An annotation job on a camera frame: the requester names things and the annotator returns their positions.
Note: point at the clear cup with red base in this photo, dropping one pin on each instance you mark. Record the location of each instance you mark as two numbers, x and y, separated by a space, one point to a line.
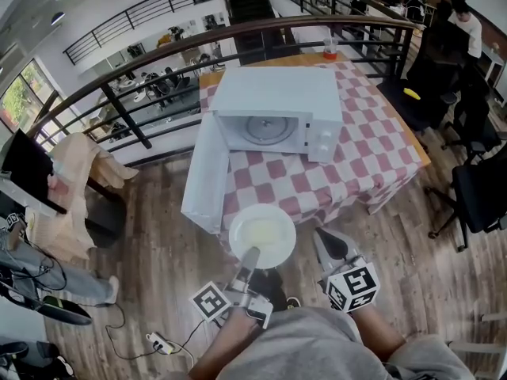
330 50

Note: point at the white power strip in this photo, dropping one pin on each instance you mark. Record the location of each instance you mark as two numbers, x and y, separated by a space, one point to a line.
160 343

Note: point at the black railing with wooden handrail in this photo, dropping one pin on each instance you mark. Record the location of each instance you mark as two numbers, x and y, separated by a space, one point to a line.
120 107

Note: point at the person's grey clothing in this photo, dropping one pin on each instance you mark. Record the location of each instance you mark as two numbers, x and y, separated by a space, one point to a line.
317 350

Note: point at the person's black shoe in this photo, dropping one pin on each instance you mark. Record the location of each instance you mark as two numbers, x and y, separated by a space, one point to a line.
273 287

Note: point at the beige cloth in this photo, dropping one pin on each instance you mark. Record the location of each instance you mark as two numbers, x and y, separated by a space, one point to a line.
71 180

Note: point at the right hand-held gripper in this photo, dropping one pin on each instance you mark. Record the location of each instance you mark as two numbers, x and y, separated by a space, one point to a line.
352 287

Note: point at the red white checkered tablecloth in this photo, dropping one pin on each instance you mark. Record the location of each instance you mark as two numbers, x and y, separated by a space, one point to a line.
368 160

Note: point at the black monitor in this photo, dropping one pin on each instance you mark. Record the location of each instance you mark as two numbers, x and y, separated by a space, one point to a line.
27 168

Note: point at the yellow banana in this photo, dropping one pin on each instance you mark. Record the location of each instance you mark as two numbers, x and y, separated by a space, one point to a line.
412 93

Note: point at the white microwave appliance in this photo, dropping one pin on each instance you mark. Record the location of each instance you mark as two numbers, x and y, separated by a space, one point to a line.
277 93

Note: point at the person's left forearm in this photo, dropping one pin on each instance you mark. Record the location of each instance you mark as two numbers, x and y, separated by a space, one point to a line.
227 343

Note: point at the black office chair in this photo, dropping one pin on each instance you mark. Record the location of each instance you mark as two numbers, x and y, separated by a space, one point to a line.
479 200
473 129
431 73

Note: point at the black plastic object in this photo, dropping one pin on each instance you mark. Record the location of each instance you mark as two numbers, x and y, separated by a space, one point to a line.
63 311

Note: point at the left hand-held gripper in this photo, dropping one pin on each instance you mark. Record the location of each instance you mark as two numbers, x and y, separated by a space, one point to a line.
210 301

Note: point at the person's right forearm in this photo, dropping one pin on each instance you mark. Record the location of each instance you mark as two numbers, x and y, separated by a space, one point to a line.
376 337

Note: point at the white round dish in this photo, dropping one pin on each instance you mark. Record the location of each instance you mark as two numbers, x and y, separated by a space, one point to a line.
269 228

